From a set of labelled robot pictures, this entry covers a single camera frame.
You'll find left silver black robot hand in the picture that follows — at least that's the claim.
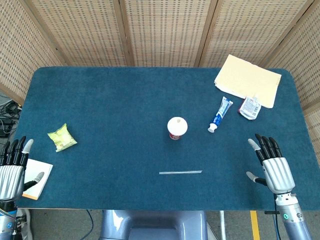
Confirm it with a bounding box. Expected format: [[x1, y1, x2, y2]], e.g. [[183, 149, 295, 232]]
[[0, 136, 45, 201]]

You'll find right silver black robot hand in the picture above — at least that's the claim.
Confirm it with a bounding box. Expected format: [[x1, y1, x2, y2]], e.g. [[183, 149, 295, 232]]
[[246, 133, 296, 195]]

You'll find transparent drinking straw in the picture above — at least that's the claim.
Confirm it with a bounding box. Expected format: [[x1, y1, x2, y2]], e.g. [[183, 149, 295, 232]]
[[158, 169, 203, 175]]

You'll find red cup with white lid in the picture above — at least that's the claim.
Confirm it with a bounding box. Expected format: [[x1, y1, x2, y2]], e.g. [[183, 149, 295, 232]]
[[166, 116, 189, 141]]

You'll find white notepad with orange edge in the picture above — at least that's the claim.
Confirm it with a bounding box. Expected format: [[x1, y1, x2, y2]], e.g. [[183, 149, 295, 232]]
[[21, 158, 54, 201]]

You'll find green snack packet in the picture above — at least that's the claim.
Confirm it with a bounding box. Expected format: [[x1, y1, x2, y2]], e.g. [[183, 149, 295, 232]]
[[47, 123, 78, 153]]

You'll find white red spout pouch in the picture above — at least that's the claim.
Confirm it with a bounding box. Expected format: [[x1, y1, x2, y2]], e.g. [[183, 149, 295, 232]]
[[238, 95, 262, 120]]

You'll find white table leg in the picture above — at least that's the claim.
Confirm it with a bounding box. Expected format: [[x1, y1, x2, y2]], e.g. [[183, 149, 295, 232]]
[[219, 210, 227, 240]]

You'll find blue white toothpaste tube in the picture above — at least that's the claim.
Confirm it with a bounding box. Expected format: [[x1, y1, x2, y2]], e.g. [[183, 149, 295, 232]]
[[207, 96, 234, 133]]

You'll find beige paper folder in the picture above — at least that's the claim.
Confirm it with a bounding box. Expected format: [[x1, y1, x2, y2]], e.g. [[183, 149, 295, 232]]
[[214, 54, 282, 109]]

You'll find blue felt table cover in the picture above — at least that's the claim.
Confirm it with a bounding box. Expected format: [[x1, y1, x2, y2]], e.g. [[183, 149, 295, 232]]
[[16, 66, 316, 211]]

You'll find blue-grey robot torso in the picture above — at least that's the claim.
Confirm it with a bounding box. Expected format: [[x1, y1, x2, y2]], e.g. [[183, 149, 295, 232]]
[[99, 209, 208, 240]]

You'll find woven bamboo folding screen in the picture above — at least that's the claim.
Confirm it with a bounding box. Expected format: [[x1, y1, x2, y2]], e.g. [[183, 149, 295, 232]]
[[0, 0, 320, 146]]

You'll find black cable bundle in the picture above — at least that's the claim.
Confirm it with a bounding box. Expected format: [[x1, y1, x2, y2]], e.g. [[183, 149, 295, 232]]
[[0, 99, 23, 138]]

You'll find blue floor cable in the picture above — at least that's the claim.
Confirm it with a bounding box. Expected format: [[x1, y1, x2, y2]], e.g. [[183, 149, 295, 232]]
[[86, 209, 95, 240]]

